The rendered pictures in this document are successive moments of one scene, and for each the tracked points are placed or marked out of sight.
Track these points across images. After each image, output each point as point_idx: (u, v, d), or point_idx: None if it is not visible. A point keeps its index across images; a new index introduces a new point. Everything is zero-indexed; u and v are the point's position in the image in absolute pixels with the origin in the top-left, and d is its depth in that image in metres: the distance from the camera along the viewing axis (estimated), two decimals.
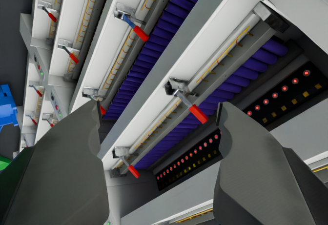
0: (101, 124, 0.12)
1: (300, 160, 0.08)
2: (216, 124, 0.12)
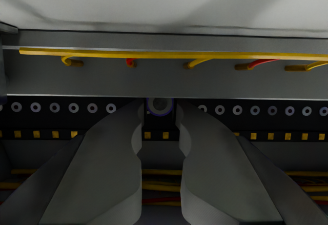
0: (146, 122, 0.12)
1: (252, 146, 0.08)
2: (174, 122, 0.12)
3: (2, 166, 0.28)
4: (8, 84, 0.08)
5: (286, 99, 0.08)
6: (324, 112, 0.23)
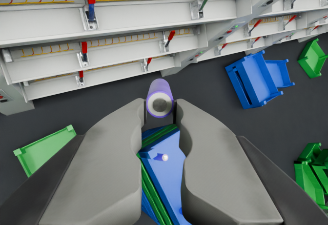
0: (145, 122, 0.12)
1: (252, 146, 0.08)
2: (174, 122, 0.12)
3: None
4: None
5: None
6: None
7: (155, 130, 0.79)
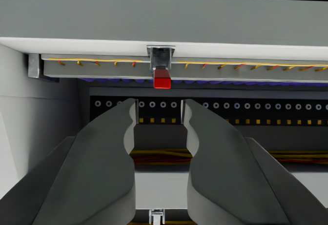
0: (137, 122, 0.12)
1: (260, 148, 0.08)
2: (182, 122, 0.12)
3: None
4: None
5: (252, 79, 0.24)
6: (288, 106, 0.39)
7: None
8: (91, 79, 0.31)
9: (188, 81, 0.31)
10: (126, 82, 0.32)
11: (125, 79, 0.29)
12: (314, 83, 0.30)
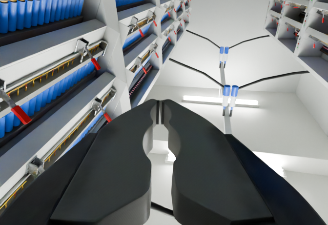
0: (157, 123, 0.12)
1: (240, 143, 0.08)
2: (162, 123, 0.12)
3: None
4: None
5: None
6: None
7: None
8: None
9: None
10: None
11: None
12: None
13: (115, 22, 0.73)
